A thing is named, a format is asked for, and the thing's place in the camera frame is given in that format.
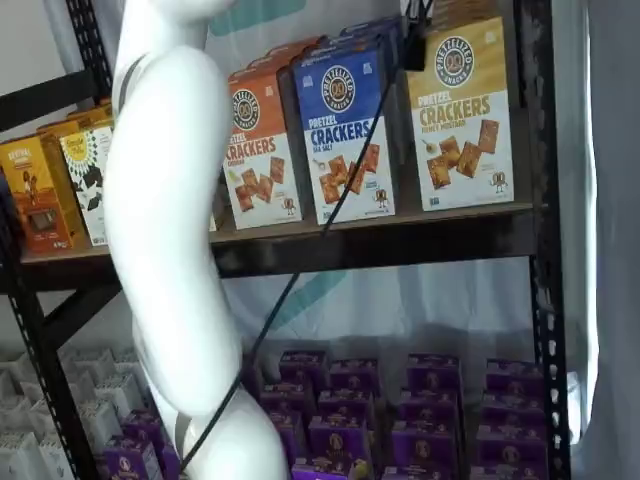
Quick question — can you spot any orange brown Revival snack box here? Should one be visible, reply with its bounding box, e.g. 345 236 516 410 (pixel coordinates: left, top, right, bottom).
0 134 86 251
37 112 104 147

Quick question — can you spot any blue sea salt crackers box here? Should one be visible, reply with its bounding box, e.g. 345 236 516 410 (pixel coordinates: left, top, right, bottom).
299 34 402 151
339 17 405 41
292 47 397 226

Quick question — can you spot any orange cheddar crackers box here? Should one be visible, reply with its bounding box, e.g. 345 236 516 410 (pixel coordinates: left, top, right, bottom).
224 67 305 231
247 52 301 75
264 42 321 59

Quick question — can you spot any particle board shelf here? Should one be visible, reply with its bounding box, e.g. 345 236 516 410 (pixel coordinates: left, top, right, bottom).
19 202 534 265

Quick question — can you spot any purple Annie's snack box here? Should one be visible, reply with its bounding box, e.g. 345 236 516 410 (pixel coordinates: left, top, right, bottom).
272 412 309 461
308 414 374 464
485 358 544 396
480 392 546 429
319 388 376 421
407 353 461 391
392 422 464 469
104 437 164 480
259 382 309 416
292 462 374 480
477 424 549 469
382 464 464 480
122 409 169 450
399 387 459 426
159 444 184 480
469 464 546 480
329 358 381 394
278 349 329 386

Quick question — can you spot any white carton grey print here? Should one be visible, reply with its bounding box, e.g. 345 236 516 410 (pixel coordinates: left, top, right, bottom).
64 347 116 376
0 357 31 401
94 372 144 409
79 399 124 451
0 397 41 436
0 432 49 480

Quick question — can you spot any black metal shelving rack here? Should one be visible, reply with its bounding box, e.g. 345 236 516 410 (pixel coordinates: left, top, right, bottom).
0 0 574 480

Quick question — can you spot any black cable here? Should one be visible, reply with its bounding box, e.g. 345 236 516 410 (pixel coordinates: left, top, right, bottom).
177 0 436 474

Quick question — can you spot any yellow honey mustard crackers box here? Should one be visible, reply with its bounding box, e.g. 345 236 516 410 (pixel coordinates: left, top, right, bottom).
405 16 516 212
430 2 484 25

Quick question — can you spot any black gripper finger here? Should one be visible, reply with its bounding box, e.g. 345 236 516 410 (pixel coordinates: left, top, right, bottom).
402 9 427 71

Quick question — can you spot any black metal shelf unit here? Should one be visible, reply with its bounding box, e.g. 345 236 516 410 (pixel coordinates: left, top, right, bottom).
44 0 539 381

